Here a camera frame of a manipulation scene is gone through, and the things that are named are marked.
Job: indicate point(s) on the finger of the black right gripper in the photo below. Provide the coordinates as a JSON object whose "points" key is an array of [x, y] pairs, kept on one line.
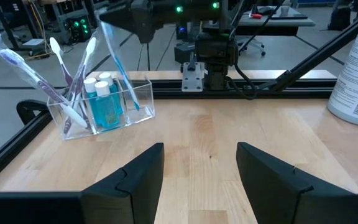
{"points": [[120, 17]]}

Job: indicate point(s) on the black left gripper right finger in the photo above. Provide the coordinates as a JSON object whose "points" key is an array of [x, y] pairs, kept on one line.
{"points": [[275, 193]]}

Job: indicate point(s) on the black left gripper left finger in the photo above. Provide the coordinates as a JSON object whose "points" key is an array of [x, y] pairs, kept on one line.
{"points": [[135, 186]]}

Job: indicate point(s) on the blue bagged toothbrush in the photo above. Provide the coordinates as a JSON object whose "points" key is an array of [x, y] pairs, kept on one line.
{"points": [[121, 70]]}

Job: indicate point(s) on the purple bagged toothbrush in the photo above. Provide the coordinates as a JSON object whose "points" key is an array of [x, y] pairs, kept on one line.
{"points": [[42, 85], [82, 67], [61, 67]]}

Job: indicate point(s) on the blue plastic cup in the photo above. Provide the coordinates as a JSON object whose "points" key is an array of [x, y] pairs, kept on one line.
{"points": [[107, 109]]}

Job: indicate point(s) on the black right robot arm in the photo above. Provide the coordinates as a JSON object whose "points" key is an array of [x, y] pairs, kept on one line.
{"points": [[216, 53]]}

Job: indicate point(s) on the computer tower green lights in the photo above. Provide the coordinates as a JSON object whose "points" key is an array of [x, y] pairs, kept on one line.
{"points": [[79, 28]]}

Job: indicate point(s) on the clear acrylic organizer box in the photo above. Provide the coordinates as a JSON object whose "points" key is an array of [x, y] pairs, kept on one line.
{"points": [[135, 102]]}

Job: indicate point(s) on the white-legged office chair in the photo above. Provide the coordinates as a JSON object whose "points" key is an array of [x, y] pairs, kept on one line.
{"points": [[253, 46]]}

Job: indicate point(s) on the grey office desk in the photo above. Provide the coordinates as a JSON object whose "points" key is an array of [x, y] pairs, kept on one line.
{"points": [[275, 21]]}

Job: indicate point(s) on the white green wipes canister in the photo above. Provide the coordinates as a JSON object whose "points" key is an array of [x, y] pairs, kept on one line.
{"points": [[357, 77]]}

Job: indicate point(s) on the black bag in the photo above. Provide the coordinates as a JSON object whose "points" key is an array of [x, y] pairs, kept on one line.
{"points": [[340, 18]]}

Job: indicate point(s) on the black aluminium table frame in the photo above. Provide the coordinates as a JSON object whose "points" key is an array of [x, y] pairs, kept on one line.
{"points": [[166, 88]]}

